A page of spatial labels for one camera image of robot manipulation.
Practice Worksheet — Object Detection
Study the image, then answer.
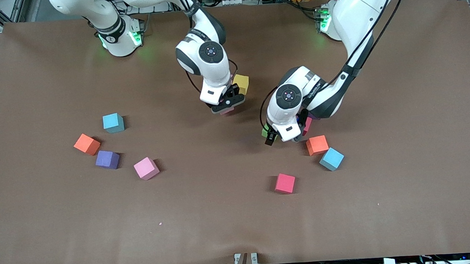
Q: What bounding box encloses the yellow foam cube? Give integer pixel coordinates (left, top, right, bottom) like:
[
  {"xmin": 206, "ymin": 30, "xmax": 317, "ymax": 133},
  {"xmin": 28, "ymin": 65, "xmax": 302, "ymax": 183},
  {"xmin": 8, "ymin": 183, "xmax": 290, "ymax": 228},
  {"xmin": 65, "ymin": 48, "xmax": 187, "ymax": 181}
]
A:
[{"xmin": 232, "ymin": 74, "xmax": 251, "ymax": 97}]

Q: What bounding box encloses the orange foam cube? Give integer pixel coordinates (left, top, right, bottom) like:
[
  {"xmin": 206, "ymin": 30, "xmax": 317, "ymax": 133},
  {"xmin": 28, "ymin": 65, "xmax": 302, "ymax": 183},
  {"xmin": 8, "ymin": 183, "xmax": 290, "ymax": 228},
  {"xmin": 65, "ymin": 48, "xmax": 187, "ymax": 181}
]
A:
[
  {"xmin": 73, "ymin": 132, "xmax": 102, "ymax": 157},
  {"xmin": 305, "ymin": 135, "xmax": 330, "ymax": 157}
]

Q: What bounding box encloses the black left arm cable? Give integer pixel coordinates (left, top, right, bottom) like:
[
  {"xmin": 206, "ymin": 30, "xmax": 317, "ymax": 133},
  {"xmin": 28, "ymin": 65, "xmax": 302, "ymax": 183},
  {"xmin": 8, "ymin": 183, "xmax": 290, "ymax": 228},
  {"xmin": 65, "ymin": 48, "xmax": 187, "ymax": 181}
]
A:
[{"xmin": 252, "ymin": 0, "xmax": 418, "ymax": 128}]

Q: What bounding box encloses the brown table mat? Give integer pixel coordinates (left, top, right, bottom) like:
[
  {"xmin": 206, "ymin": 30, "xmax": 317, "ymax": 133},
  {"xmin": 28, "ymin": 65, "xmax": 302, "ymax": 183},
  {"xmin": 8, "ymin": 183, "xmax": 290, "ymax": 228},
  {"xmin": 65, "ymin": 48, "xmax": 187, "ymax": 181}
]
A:
[{"xmin": 0, "ymin": 0, "xmax": 470, "ymax": 264}]

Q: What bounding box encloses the purple foam cube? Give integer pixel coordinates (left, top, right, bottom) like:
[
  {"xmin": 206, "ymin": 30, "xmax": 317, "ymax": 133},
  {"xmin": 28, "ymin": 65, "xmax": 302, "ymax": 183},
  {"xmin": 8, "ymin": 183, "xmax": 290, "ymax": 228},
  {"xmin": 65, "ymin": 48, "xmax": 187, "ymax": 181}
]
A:
[{"xmin": 94, "ymin": 149, "xmax": 121, "ymax": 171}]

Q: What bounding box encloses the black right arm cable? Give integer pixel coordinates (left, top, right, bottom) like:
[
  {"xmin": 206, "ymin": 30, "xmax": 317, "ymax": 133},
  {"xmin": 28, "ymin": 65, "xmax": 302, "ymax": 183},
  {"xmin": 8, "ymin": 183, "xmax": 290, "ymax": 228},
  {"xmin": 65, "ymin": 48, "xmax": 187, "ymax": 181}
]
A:
[{"xmin": 172, "ymin": 0, "xmax": 240, "ymax": 97}]

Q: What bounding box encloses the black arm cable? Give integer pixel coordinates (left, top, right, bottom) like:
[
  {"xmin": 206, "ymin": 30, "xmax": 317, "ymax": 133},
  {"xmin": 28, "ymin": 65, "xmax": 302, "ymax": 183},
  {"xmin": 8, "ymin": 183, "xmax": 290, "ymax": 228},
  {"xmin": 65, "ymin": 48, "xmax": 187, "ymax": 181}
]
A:
[
  {"xmin": 252, "ymin": 0, "xmax": 418, "ymax": 128},
  {"xmin": 172, "ymin": 0, "xmax": 240, "ymax": 97}
]

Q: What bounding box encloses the small metal bracket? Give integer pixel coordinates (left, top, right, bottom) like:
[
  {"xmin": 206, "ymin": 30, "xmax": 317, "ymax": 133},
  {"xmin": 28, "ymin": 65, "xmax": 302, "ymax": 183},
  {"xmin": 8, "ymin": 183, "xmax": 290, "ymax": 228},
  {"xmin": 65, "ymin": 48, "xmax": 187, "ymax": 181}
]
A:
[{"xmin": 234, "ymin": 252, "xmax": 258, "ymax": 264}]

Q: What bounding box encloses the cyan foam cube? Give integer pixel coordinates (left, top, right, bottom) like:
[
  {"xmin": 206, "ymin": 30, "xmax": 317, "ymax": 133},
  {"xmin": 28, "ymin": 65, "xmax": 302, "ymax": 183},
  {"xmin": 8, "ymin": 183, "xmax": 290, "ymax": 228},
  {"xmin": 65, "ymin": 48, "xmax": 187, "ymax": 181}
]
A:
[
  {"xmin": 318, "ymin": 147, "xmax": 345, "ymax": 172},
  {"xmin": 102, "ymin": 112, "xmax": 125, "ymax": 134}
]

